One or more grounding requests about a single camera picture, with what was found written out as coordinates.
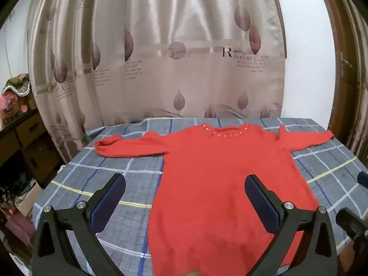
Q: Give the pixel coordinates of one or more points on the patterned cloth pile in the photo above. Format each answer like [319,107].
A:
[15,97]

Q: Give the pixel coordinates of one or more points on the cardboard box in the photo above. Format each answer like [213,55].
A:
[27,198]

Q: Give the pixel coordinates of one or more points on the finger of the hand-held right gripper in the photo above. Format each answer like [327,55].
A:
[352,222]
[363,177]

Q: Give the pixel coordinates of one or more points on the red knit sweater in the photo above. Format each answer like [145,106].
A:
[207,178]

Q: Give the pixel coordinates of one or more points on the beige leaf print curtain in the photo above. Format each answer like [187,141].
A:
[172,77]

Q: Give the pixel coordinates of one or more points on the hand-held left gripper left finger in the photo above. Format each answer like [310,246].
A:
[107,199]

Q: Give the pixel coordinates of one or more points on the brown wooden cabinet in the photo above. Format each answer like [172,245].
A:
[28,146]

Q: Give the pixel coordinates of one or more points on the brown wooden door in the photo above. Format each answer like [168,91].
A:
[353,97]

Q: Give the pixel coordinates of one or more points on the plaid grey bed sheet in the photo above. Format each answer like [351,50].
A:
[86,175]

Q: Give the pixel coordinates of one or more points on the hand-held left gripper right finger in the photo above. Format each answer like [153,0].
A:
[260,201]

